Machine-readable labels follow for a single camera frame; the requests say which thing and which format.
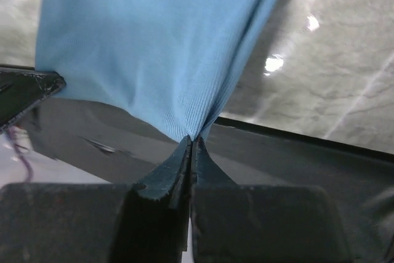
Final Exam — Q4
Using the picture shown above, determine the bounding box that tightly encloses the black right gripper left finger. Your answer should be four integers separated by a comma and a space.
1, 137, 191, 262

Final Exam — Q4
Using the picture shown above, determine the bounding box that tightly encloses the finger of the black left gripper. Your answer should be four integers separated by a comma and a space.
1, 65, 66, 132

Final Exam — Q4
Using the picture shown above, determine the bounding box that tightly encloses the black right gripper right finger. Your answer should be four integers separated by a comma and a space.
190, 138, 354, 262

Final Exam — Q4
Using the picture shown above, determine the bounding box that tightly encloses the blue tank top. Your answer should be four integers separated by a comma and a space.
35, 0, 277, 141

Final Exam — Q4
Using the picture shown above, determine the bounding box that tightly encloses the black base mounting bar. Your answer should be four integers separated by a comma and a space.
20, 98, 393, 262

